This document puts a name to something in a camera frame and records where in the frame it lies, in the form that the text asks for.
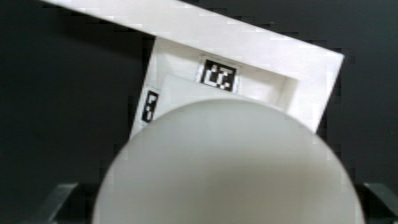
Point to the white frame border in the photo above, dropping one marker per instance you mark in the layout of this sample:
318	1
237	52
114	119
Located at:
194	27

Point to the white lamp bulb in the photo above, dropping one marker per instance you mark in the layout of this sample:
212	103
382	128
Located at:
226	166

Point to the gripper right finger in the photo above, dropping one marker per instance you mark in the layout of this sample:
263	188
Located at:
381	204

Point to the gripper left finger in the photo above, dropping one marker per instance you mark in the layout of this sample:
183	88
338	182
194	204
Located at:
54	203

